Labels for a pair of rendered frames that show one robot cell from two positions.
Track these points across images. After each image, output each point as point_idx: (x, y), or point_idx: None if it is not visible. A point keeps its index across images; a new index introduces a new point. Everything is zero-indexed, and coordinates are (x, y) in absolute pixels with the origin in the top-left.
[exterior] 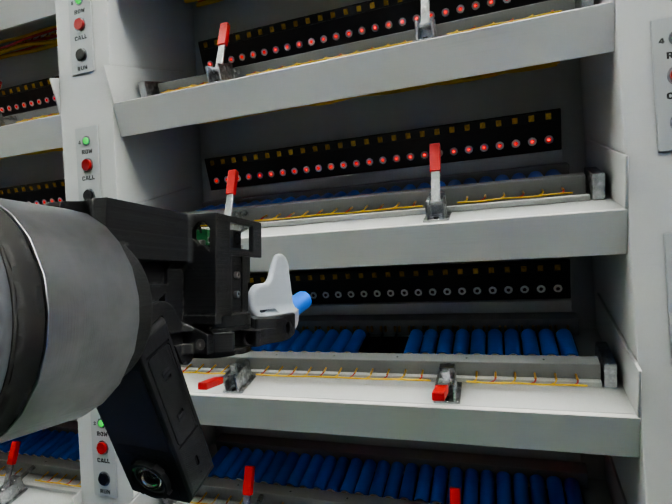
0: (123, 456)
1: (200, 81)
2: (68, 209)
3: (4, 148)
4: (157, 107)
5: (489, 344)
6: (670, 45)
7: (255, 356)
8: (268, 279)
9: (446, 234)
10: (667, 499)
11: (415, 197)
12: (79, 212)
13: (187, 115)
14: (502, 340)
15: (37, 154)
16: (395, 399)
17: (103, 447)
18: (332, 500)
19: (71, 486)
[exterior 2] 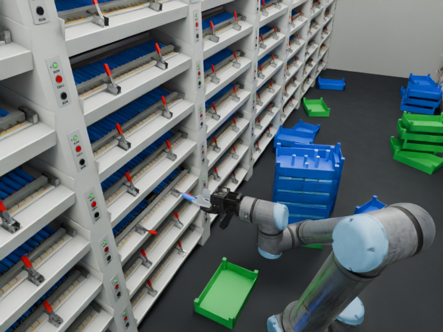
0: (227, 224)
1: (100, 145)
2: (244, 197)
3: (38, 227)
4: (113, 166)
5: (166, 178)
6: (200, 110)
7: (136, 221)
8: (209, 193)
9: (177, 162)
10: (201, 186)
11: (158, 153)
12: (246, 196)
13: (121, 164)
14: None
15: None
16: (171, 203)
17: (118, 285)
18: (151, 239)
19: (82, 327)
